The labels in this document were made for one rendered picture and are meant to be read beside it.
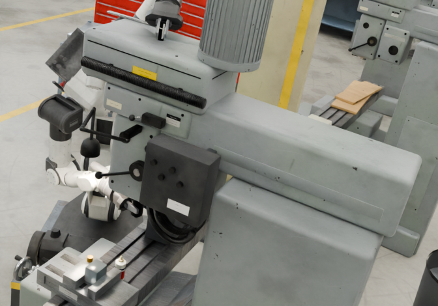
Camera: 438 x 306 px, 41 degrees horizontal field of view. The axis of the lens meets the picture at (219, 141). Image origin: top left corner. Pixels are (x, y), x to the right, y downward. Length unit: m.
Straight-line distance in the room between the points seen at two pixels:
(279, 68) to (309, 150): 1.99
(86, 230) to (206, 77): 1.65
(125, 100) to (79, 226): 1.41
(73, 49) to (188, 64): 0.78
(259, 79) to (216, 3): 2.04
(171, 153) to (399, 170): 0.65
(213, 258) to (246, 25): 0.73
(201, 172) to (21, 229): 2.72
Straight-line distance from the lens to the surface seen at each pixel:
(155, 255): 2.47
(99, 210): 3.13
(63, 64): 2.45
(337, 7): 11.08
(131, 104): 1.94
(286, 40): 3.63
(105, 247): 2.61
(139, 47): 1.87
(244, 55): 1.76
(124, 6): 7.57
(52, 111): 2.42
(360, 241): 1.73
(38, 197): 4.50
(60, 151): 2.50
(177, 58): 1.81
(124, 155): 2.05
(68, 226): 3.24
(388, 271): 4.51
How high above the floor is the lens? 2.47
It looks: 26 degrees down
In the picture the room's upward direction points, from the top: 11 degrees clockwise
